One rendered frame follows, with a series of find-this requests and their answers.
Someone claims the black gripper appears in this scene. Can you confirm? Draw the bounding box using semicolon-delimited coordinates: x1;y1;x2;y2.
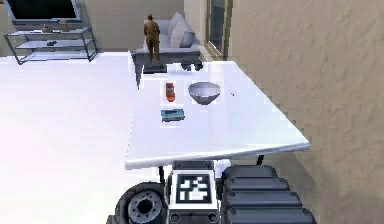
106;181;170;224

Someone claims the blue box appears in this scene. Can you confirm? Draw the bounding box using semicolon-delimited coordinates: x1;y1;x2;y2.
160;108;186;123

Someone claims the white table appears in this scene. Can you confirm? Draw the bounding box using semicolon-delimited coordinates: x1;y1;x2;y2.
124;60;312;185

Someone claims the grey bowl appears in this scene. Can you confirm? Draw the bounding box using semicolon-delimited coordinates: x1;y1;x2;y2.
187;81;222;106

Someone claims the black round object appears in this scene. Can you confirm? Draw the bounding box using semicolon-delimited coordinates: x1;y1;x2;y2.
180;59;204;72

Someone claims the grey sofa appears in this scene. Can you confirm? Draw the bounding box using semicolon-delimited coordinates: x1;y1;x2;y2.
129;12;203;90

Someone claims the brown human statue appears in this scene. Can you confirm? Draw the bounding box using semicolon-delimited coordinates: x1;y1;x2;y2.
142;13;168;74

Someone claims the grey pillow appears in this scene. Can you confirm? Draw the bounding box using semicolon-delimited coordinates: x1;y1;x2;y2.
167;12;196;49

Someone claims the grey metal shelf stand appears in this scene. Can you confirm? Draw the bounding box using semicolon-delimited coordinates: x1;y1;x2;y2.
3;26;99;66

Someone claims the window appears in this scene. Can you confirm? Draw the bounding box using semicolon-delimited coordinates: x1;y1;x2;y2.
205;0;233;61

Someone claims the tan vase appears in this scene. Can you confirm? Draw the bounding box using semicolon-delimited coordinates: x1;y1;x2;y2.
58;19;71;33

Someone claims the black television set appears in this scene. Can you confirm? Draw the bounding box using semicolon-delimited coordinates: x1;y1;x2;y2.
2;0;83;25

